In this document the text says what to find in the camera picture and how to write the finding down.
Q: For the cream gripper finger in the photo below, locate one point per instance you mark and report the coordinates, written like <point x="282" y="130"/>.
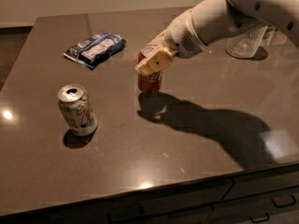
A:
<point x="155" y="59"/>
<point x="158" y="41"/>

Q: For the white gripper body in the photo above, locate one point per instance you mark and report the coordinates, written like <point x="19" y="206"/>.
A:
<point x="182" y="34"/>

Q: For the red coke can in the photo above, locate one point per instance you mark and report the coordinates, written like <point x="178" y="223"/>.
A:
<point x="153" y="82"/>

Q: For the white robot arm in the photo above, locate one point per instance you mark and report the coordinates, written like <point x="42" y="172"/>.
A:
<point x="211" y="20"/>

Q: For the white green 7up can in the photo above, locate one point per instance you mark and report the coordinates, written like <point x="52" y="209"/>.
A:
<point x="73" y="101"/>

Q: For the clear plastic measuring cup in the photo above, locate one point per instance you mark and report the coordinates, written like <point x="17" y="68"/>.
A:
<point x="245" y="46"/>

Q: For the blue white chip bag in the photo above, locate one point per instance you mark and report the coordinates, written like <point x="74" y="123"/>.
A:
<point x="95" y="49"/>

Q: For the dark drawer right upper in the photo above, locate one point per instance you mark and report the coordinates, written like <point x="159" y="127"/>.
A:
<point x="256" y="186"/>

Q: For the dark drawer right lower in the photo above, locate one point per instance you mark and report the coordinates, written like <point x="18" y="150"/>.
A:
<point x="254" y="210"/>

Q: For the dark drawer with handle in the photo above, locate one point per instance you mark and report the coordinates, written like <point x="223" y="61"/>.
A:
<point x="179" y="204"/>

